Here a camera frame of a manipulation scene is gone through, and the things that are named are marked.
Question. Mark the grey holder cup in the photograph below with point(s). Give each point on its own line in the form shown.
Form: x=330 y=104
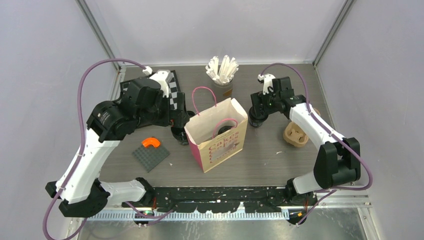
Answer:
x=222 y=91

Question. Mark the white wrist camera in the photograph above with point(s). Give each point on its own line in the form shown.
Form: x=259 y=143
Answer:
x=163 y=77
x=267 y=81

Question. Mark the single black cup lid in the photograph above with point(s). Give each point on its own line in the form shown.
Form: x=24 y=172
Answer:
x=224 y=129

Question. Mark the white wrapped stirrers bundle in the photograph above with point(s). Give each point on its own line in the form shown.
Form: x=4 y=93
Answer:
x=222 y=71

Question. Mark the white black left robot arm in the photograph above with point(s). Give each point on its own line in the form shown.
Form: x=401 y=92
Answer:
x=81 y=192

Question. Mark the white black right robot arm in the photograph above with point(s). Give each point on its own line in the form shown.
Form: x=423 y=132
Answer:
x=336 y=162

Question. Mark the orange curved pipe piece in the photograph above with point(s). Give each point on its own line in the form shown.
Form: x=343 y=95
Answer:
x=151 y=142

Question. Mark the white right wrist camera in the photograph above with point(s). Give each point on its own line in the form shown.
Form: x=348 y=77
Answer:
x=267 y=81

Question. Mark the pink cakes paper bag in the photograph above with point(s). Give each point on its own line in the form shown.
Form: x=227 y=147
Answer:
x=207 y=147

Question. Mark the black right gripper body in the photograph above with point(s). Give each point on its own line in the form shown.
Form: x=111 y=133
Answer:
x=269 y=101

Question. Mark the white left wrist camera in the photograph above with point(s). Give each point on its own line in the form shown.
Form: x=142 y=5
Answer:
x=163 y=77

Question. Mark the black cup stack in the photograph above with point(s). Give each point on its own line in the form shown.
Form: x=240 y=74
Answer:
x=180 y=135

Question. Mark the black white chessboard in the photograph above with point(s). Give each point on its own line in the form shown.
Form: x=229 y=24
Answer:
x=173 y=85

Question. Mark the grey studded baseplate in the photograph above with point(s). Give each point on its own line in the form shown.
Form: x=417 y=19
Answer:
x=149 y=157

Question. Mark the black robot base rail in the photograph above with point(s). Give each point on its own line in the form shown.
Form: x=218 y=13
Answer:
x=254 y=199

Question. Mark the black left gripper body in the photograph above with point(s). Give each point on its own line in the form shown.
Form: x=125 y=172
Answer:
x=159 y=114

